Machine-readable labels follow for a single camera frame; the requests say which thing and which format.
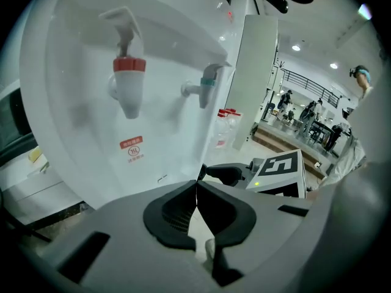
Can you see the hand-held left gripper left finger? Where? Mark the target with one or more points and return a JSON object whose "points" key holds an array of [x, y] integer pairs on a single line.
{"points": [[122, 224]]}

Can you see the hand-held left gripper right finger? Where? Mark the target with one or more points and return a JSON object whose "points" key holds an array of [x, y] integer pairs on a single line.
{"points": [[275, 230]]}

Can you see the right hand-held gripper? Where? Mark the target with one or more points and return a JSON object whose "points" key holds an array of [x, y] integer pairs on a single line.
{"points": [[275, 186]]}

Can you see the teal cold water tap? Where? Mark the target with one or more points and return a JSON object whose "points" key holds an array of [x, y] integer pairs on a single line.
{"points": [[206, 87]]}

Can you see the red hot water tap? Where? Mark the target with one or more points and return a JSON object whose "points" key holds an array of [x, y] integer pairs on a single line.
{"points": [[129, 87]]}

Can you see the white water dispenser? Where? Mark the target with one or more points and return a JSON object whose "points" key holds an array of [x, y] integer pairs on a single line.
{"points": [[76, 133]]}

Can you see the clear jug with red cap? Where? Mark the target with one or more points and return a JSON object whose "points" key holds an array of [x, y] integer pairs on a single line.
{"points": [[222, 130], [234, 122]]}

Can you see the wooden platform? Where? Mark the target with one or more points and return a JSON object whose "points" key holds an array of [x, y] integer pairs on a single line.
{"points": [[275, 139]]}

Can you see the white charger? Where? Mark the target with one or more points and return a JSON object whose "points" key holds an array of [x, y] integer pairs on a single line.
{"points": [[317, 164]]}

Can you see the person's gray clothing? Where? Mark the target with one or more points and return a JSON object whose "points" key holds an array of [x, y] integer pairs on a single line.
{"points": [[360, 230]]}

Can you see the blue window squeegee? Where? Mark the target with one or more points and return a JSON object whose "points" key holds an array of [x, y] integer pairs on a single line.
{"points": [[44, 167]]}

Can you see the white window sill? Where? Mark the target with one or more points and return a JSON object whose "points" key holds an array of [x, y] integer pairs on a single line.
{"points": [[30, 188]]}

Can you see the yellow sponge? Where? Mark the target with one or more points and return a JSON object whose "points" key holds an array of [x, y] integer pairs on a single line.
{"points": [[34, 154]]}

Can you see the black railing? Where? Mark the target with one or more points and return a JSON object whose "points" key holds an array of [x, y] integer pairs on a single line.
{"points": [[317, 88]]}

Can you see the round ceiling light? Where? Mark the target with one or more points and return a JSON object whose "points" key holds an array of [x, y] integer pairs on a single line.
{"points": [[296, 48], [333, 66]]}

